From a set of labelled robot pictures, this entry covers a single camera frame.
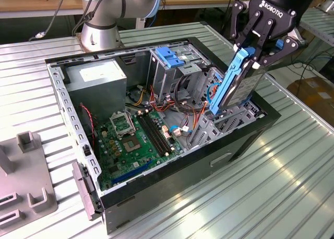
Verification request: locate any red yellow wire bundle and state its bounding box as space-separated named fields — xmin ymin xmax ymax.
xmin=125 ymin=85 xmax=209 ymax=132

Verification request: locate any metal optical drive cage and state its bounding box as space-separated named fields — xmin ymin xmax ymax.
xmin=147 ymin=44 xmax=209 ymax=101

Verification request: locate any black open PC case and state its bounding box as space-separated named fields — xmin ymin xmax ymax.
xmin=44 ymin=37 xmax=282 ymax=235

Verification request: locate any grey power supply unit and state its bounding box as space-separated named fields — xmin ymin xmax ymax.
xmin=64 ymin=59 xmax=128 ymax=122

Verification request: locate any blue plastic drive latch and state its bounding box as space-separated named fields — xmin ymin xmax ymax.
xmin=155 ymin=47 xmax=185 ymax=69

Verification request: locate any metal disk bay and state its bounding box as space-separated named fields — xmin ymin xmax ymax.
xmin=187 ymin=66 xmax=264 ymax=148

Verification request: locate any hard disk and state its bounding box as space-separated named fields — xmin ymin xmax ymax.
xmin=209 ymin=39 xmax=285 ymax=116

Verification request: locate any blue expansion slot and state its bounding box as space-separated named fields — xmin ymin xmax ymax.
xmin=111 ymin=159 xmax=153 ymax=185

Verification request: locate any grey parts rack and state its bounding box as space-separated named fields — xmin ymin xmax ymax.
xmin=0 ymin=130 xmax=58 ymax=236

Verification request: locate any green motherboard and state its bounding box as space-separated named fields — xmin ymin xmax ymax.
xmin=93 ymin=110 xmax=183 ymax=192

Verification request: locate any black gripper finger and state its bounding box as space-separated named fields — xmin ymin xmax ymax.
xmin=229 ymin=0 xmax=263 ymax=51
xmin=251 ymin=17 xmax=300 ymax=69

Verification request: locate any metal socket cover frame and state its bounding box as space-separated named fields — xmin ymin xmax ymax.
xmin=109 ymin=111 xmax=136 ymax=139

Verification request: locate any blue data wire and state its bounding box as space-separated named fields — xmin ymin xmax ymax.
xmin=207 ymin=77 xmax=221 ymax=109

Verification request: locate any cardboard box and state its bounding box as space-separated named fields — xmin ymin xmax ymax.
xmin=287 ymin=76 xmax=334 ymax=125

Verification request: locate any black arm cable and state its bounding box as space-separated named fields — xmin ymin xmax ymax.
xmin=71 ymin=0 xmax=106 ymax=35

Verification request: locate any blue wire with white connector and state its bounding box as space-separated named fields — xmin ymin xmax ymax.
xmin=169 ymin=124 xmax=194 ymax=137

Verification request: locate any black cable with metal plug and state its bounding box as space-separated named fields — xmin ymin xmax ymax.
xmin=28 ymin=0 xmax=67 ymax=41

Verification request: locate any CPU socket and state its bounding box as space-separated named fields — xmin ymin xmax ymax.
xmin=122 ymin=136 xmax=143 ymax=155

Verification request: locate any silver metal drum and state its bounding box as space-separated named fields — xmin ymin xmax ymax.
xmin=317 ymin=0 xmax=334 ymax=13

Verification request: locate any grey case latch panel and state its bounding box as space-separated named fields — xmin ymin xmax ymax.
xmin=71 ymin=160 xmax=104 ymax=221

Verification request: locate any black RAM slot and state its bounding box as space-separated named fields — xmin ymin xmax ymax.
xmin=145 ymin=112 xmax=175 ymax=153
xmin=137 ymin=114 xmax=168 ymax=158

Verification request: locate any red black twisted wire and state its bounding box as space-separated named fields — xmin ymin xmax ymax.
xmin=79 ymin=103 xmax=98 ymax=146

